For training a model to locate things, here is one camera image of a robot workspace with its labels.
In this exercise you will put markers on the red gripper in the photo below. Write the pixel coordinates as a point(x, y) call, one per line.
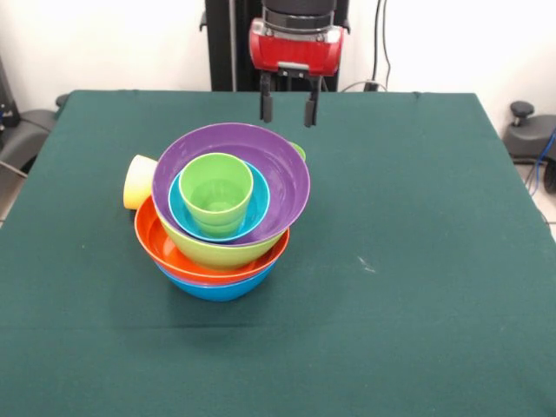
point(295, 54)

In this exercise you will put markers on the green plastic cup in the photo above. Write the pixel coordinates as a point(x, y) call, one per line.
point(299, 151)
point(217, 187)

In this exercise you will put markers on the purple and green bowl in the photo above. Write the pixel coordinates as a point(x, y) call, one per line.
point(282, 174)

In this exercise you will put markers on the small cyan bowl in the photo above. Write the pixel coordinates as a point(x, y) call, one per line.
point(260, 204)

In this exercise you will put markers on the yellow plastic cup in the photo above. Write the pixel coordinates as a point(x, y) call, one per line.
point(138, 182)

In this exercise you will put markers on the orange-red bowl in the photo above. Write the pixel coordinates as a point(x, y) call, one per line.
point(160, 243)

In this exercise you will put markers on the large blue bowl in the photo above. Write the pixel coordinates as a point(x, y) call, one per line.
point(217, 293)

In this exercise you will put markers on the dark green tablecloth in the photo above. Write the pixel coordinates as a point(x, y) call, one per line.
point(347, 326)

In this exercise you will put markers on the dark grey equipment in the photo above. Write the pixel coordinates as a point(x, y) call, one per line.
point(6, 100)

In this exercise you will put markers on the grey pedestal foot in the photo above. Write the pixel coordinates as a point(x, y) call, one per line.
point(530, 139)
point(26, 130)

